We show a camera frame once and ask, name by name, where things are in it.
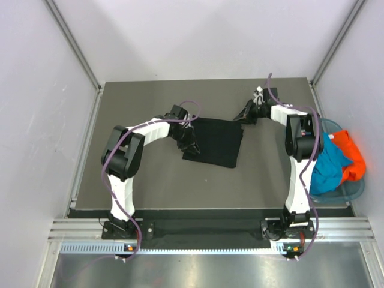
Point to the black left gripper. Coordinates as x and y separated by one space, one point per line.
190 144

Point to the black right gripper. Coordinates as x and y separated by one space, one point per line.
245 114

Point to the black t shirt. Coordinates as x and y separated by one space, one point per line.
219 142

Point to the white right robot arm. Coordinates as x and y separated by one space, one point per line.
303 144

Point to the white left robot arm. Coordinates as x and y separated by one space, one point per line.
122 157

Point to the blue t shirt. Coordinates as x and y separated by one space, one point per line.
328 170

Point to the orange t shirt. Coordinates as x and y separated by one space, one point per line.
354 171

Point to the teal laundry basket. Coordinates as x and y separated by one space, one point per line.
345 191

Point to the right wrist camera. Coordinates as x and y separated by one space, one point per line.
262 96

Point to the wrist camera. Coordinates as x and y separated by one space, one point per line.
180 112
262 96

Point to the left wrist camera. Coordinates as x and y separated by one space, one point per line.
180 112

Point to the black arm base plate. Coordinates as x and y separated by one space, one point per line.
194 229

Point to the aluminium frame rail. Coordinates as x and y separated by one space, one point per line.
331 229

